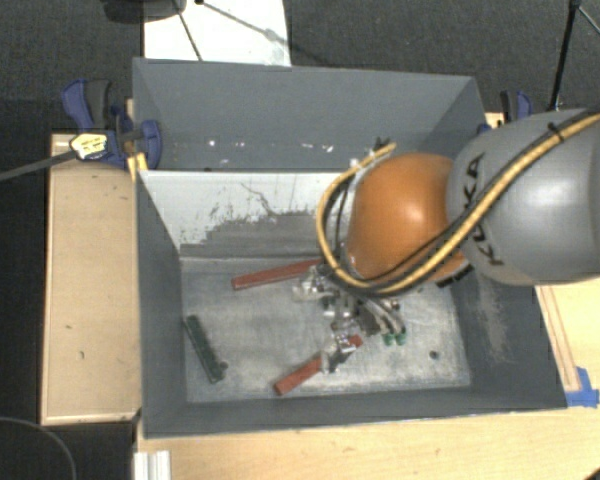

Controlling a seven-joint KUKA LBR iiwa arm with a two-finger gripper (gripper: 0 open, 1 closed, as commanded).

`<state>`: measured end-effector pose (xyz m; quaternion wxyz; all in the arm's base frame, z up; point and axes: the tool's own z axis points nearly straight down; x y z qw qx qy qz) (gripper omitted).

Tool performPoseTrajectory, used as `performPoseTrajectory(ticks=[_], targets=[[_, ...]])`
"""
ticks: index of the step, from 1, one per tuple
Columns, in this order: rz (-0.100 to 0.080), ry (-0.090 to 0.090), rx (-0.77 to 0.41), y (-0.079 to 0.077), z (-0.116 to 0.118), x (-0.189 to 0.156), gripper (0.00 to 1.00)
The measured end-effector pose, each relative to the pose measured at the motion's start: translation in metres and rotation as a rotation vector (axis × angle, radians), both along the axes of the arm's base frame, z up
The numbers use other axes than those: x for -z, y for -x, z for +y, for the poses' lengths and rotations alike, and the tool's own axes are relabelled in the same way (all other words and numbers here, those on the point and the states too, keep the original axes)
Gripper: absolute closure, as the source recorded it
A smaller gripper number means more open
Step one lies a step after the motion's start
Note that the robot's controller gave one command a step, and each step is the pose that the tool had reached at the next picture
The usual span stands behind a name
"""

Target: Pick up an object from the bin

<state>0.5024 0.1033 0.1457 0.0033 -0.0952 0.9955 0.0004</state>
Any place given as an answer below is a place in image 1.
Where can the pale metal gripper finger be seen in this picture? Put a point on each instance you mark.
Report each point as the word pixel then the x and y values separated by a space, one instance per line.
pixel 331 360
pixel 349 344

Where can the red-brown block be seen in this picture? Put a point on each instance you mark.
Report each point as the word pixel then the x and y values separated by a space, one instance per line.
pixel 270 276
pixel 300 377

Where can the dark green flat block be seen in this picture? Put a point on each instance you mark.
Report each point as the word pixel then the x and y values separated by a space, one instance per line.
pixel 205 350

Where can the grey metal bin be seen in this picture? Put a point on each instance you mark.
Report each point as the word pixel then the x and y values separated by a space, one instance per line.
pixel 260 118

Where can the pale wood flat board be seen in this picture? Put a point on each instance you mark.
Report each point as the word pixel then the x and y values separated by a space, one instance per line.
pixel 92 278

